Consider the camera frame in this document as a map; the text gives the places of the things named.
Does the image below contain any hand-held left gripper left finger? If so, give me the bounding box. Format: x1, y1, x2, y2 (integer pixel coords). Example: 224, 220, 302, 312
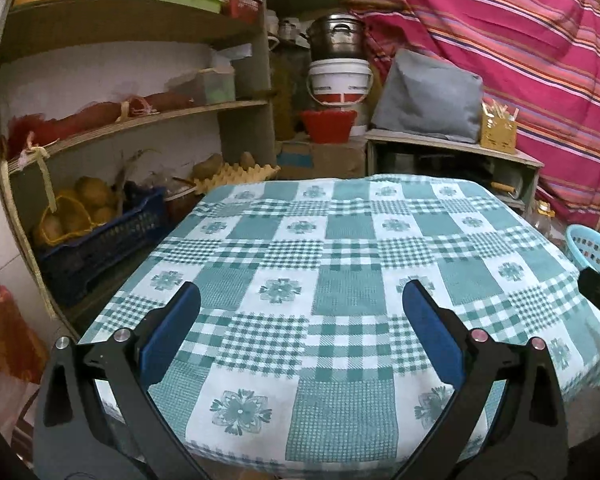
32, 281, 211, 480

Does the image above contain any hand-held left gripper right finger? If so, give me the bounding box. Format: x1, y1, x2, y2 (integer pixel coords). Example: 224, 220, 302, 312
401, 280, 570, 480

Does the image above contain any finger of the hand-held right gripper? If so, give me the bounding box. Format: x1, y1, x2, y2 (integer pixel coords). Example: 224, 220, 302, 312
577, 266, 600, 318

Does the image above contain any light blue plastic basket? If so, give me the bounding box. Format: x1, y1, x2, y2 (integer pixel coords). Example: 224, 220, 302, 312
564, 223, 600, 288

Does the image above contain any cooking oil bottle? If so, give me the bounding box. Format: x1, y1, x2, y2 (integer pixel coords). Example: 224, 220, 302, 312
532, 200, 558, 236

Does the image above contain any dark blue plastic crate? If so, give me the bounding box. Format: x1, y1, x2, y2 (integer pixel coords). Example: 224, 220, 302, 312
37, 187, 168, 308

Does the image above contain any green checked tablecloth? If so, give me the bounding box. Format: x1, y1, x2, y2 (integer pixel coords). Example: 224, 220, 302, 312
77, 174, 600, 478

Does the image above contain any yellow mesh bag of potatoes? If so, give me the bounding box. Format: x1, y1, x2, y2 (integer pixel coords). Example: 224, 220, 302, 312
32, 195, 93, 248

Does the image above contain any large brown potato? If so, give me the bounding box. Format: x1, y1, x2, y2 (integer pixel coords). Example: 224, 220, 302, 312
192, 154, 224, 180

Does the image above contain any yellow egg tray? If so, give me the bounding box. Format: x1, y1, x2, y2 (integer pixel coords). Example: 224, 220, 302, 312
195, 162, 281, 195

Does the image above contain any orange patterned cloth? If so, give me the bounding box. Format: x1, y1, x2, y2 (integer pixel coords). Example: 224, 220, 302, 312
0, 274, 48, 386

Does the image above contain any yellow box with sticks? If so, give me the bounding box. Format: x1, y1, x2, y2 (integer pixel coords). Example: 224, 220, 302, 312
480, 100, 520, 155

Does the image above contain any brown cardboard box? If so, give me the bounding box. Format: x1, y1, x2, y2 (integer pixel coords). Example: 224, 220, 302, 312
275, 140, 368, 181

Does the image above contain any large red mesh bag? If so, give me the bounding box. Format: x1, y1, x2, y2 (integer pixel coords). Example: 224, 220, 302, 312
7, 102, 123, 156

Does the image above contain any small red mesh bag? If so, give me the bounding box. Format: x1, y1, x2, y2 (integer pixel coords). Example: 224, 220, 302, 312
125, 91, 196, 116

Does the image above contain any red plastic basin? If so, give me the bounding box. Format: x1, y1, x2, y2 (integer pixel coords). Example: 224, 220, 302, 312
300, 109, 358, 144

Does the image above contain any grey cushion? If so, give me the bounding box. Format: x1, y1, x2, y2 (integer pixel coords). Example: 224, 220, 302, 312
370, 49, 484, 143

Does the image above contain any translucent plastic container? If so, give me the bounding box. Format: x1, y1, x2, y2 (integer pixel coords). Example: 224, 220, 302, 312
200, 66, 237, 105

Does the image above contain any red striped cloth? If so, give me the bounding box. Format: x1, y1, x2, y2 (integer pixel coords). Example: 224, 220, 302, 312
332, 0, 600, 228

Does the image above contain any white plastic bucket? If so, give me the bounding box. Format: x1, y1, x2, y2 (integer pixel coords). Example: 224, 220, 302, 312
306, 58, 371, 107

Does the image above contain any wooden shelf unit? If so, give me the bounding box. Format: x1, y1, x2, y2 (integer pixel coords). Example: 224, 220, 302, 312
0, 0, 276, 326

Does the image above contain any metal cooking pot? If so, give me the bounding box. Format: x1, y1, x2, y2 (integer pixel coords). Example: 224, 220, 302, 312
305, 14, 366, 61

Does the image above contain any red plastic basket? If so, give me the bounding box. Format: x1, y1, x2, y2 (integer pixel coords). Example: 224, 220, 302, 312
222, 0, 262, 25

